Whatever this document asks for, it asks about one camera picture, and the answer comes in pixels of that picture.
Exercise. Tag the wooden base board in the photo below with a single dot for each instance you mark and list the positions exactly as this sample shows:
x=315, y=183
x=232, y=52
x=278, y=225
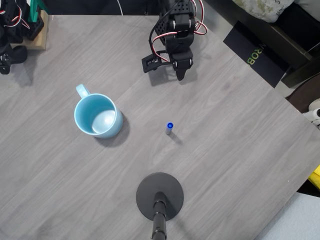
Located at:
x=40, y=43

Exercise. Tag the dark brown round stool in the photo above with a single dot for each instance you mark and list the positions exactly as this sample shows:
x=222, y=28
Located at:
x=302, y=95

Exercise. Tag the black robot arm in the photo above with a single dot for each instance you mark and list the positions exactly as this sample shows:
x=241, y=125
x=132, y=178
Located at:
x=180, y=40

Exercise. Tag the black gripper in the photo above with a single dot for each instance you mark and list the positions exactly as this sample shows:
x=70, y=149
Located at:
x=183, y=64

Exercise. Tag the black box green lettering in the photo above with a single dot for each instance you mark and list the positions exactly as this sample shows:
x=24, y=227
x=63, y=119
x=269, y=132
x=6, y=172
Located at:
x=255, y=50

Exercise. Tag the blue capped black marker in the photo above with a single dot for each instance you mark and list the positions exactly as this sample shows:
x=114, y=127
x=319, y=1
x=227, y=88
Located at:
x=170, y=125

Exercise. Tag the yellow box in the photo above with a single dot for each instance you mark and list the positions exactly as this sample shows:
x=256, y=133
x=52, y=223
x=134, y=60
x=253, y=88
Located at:
x=316, y=177

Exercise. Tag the black gripper camera mount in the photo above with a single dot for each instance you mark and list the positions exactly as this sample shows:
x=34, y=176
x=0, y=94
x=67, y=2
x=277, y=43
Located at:
x=145, y=66

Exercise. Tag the light blue ceramic mug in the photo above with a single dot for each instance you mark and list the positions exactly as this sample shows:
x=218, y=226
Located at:
x=82, y=117

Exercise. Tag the camouflage patterned cushion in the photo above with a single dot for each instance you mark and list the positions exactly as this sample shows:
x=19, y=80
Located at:
x=262, y=10

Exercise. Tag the white rounded object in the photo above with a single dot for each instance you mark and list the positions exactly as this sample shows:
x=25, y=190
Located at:
x=315, y=113

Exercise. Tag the pale grey fabric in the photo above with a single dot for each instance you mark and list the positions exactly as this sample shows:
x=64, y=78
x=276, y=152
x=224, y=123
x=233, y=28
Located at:
x=300, y=220

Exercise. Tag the black round base stand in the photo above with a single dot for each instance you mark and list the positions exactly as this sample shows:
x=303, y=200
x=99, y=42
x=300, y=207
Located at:
x=150, y=190

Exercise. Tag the green plastic clamp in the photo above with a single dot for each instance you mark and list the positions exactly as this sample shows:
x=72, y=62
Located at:
x=32, y=15

